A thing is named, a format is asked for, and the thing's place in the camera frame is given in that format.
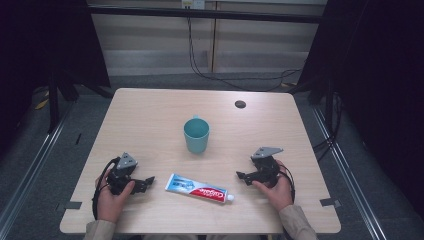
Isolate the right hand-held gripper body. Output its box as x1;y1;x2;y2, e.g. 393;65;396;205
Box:
249;146;285;188

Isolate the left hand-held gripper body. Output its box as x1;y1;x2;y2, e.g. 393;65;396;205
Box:
106;152;139;196

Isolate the person's right hand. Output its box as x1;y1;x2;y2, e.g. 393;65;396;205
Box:
251;159;295;213

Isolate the person's left hand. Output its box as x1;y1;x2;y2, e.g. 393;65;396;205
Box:
95;169;136;224

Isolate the blue red toothpaste tube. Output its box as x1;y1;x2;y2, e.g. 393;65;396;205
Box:
164;172;235;205

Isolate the grey tape strip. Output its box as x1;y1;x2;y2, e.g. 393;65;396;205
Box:
319;197;342;209
64;200;83;211

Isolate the teal plastic cup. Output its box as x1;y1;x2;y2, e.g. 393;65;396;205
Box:
182;115;211;155

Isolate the yellow floor tape piece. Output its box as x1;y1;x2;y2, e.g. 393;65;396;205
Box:
34;97;50;111

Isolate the dark curtain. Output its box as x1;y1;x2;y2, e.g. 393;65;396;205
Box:
295;0;424;219
0;0;112;151

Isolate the left hand-held gripper black cable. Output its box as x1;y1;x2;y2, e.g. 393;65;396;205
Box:
91;156;121;221

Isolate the hand-held gripper black cable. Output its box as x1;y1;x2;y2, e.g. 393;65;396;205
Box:
279;163;297;204
91;156;121;221

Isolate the right hand-held gripper black cable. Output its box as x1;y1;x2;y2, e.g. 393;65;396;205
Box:
279;163;297;204

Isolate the bundle of black floor cables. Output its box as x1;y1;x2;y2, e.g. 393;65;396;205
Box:
312;92;345;163

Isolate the metal floor rail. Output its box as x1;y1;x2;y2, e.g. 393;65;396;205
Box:
311;105;388;240
0;99;74;232

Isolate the long black wall cable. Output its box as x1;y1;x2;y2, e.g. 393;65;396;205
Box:
185;6;304;93

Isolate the black horizontal frame bar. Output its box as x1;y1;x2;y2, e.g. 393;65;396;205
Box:
87;4;329;25

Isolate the white wall socket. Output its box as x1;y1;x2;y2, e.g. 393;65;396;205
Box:
181;0;206;10

